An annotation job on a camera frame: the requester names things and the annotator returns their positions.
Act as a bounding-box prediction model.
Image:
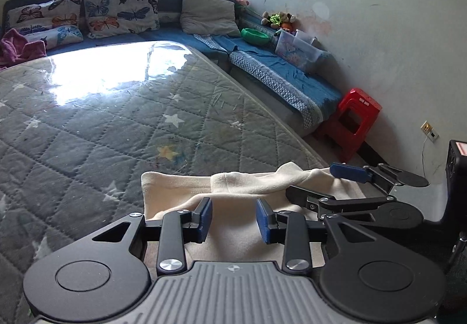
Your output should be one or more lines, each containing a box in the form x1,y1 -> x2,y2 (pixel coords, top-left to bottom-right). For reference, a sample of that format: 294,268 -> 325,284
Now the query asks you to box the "grey cushion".
180,0 -> 239,37

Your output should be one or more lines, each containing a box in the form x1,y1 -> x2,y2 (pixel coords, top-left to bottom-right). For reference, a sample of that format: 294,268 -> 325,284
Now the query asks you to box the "cream sweatshirt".
140,162 -> 365,262

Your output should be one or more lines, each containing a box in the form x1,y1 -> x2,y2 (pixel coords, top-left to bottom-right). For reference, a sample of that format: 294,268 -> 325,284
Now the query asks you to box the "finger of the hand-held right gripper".
330,162 -> 402,194
286,185 -> 396,223

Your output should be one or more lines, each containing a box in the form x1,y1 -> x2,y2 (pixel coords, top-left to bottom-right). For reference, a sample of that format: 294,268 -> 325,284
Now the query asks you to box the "butterfly print cushion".
24,25 -> 84,52
83,0 -> 160,38
5,0 -> 83,34

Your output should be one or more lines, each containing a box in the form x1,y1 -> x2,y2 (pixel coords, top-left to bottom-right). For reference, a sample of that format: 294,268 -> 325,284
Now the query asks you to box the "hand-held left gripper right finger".
256,198 -> 376,272

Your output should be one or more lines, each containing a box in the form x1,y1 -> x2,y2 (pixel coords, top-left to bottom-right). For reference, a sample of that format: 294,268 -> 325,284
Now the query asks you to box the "green plastic bowl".
241,28 -> 272,45

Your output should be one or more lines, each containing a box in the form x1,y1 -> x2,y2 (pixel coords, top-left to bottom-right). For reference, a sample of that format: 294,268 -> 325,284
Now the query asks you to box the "red plastic stool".
316,88 -> 382,163

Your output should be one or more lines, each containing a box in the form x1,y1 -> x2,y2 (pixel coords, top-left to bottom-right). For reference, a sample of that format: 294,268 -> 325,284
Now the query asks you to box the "pink cloth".
0,29 -> 46,69

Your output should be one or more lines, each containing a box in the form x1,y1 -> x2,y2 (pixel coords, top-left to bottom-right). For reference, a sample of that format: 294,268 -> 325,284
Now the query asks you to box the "wall outlet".
420,121 -> 440,142

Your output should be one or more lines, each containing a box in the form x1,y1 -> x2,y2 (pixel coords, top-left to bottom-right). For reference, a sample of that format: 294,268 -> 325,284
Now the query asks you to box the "green and brown plush toy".
261,11 -> 297,32

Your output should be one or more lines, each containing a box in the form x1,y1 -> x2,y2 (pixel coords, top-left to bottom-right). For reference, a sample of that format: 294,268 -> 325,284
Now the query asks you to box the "thin white cable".
421,134 -> 433,182

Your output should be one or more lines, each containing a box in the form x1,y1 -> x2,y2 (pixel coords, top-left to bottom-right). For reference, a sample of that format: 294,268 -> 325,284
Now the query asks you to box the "blue lace-edged sofa throw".
193,32 -> 344,129

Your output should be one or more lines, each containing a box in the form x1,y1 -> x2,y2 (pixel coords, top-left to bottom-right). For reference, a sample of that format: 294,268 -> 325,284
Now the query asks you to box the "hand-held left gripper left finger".
91,197 -> 213,274

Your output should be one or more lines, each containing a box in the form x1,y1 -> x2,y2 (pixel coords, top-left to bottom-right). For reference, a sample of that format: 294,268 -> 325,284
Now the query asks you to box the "clear plastic storage box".
274,29 -> 331,73

